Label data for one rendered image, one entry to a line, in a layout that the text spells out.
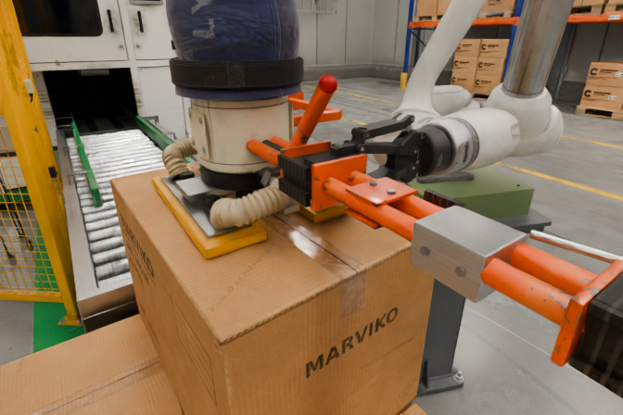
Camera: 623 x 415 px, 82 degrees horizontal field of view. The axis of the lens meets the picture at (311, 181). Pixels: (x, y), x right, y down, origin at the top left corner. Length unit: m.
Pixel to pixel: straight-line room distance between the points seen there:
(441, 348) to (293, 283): 1.12
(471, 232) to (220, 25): 0.42
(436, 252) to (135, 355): 0.83
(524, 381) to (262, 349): 1.44
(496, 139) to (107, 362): 0.95
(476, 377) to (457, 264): 1.43
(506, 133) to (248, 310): 0.49
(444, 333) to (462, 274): 1.19
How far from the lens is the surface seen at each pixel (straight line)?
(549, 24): 1.05
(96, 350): 1.09
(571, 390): 1.86
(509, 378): 1.79
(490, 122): 0.66
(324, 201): 0.44
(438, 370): 1.63
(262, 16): 0.57
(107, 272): 1.37
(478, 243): 0.32
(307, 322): 0.49
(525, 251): 0.34
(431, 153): 0.56
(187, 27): 0.59
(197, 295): 0.49
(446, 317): 1.45
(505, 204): 1.19
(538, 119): 1.14
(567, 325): 0.28
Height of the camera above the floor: 1.24
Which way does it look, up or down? 22 degrees down
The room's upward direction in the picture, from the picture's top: straight up
